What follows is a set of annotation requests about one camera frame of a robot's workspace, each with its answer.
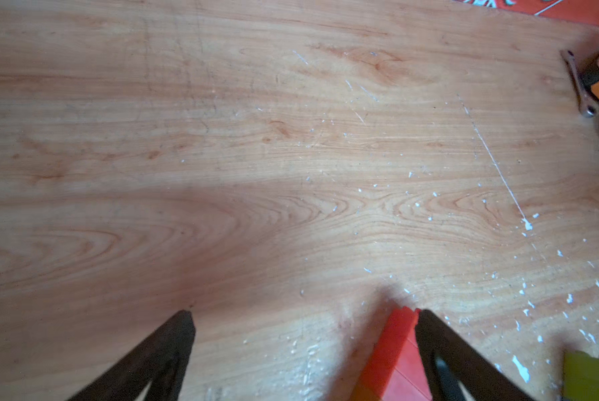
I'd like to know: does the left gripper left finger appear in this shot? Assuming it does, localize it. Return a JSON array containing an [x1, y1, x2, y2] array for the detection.
[[71, 310, 196, 400]]

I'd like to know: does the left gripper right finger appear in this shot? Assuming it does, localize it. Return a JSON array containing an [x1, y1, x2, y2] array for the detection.
[[415, 309, 531, 400]]

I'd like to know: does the small red lego brick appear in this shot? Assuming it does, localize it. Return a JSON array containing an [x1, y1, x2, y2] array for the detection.
[[357, 307, 433, 401]]

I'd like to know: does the lime green lego brick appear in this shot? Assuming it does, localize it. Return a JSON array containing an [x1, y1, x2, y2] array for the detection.
[[562, 351, 599, 401]]

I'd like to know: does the brown lego brick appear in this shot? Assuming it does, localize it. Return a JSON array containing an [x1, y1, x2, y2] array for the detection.
[[348, 381, 381, 401]]

